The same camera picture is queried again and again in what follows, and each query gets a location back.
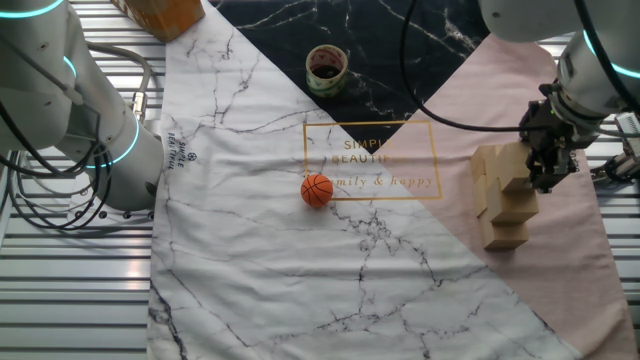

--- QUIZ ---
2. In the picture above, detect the wooden cube block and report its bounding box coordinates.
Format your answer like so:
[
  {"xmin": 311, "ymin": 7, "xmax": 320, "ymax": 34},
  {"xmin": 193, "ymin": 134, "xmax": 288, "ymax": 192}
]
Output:
[
  {"xmin": 480, "ymin": 219, "xmax": 530, "ymax": 252},
  {"xmin": 487, "ymin": 141, "xmax": 534, "ymax": 194},
  {"xmin": 484, "ymin": 179, "xmax": 540, "ymax": 225},
  {"xmin": 473, "ymin": 174, "xmax": 489, "ymax": 218},
  {"xmin": 471, "ymin": 144, "xmax": 496, "ymax": 184},
  {"xmin": 482, "ymin": 144, "xmax": 501, "ymax": 186}
]

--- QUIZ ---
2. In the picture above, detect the black device mount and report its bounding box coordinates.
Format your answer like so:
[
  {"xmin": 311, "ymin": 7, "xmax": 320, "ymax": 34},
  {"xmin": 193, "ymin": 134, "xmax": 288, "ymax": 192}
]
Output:
[{"xmin": 589, "ymin": 153, "xmax": 640, "ymax": 184}]

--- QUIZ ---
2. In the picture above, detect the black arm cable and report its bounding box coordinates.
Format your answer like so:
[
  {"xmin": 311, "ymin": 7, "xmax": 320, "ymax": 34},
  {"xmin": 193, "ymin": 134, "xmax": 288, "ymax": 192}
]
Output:
[{"xmin": 0, "ymin": 0, "xmax": 640, "ymax": 231}]

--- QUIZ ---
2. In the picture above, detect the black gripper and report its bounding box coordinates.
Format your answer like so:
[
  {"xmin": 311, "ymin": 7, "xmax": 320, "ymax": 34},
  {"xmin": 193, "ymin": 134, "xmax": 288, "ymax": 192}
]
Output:
[{"xmin": 518, "ymin": 98, "xmax": 584, "ymax": 195}]

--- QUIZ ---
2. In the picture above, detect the black base cable bundle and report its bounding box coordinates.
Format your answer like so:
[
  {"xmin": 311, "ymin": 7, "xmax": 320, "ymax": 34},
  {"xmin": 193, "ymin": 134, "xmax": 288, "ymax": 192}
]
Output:
[{"xmin": 0, "ymin": 144, "xmax": 114, "ymax": 231}]

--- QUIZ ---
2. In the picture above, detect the marble pink black cloth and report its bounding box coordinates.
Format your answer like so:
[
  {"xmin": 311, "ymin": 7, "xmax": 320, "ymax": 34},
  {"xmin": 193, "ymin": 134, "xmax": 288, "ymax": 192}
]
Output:
[{"xmin": 146, "ymin": 0, "xmax": 640, "ymax": 360}]

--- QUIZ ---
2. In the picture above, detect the grey cable with connector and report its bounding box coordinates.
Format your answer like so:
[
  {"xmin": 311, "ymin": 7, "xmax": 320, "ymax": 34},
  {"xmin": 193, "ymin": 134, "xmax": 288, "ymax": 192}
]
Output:
[{"xmin": 87, "ymin": 42, "xmax": 154, "ymax": 124}]

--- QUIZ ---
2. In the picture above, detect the open cardboard box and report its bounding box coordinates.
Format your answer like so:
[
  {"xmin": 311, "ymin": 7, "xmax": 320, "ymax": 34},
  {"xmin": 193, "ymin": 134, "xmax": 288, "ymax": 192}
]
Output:
[{"xmin": 110, "ymin": 0, "xmax": 207, "ymax": 44}]

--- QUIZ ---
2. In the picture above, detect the roll of clear tape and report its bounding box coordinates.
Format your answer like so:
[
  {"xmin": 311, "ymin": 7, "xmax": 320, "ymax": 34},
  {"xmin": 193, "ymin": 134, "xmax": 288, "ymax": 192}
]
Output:
[{"xmin": 305, "ymin": 43, "xmax": 350, "ymax": 99}]

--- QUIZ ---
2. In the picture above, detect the small orange basketball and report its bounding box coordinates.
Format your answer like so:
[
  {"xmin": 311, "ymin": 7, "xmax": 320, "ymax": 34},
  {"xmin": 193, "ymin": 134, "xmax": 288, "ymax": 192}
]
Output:
[{"xmin": 300, "ymin": 173, "xmax": 335, "ymax": 209}]

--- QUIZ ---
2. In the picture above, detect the small silver device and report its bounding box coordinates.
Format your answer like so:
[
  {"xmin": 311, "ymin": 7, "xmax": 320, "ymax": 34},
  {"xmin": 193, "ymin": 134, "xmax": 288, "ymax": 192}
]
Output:
[{"xmin": 615, "ymin": 112, "xmax": 640, "ymax": 157}]

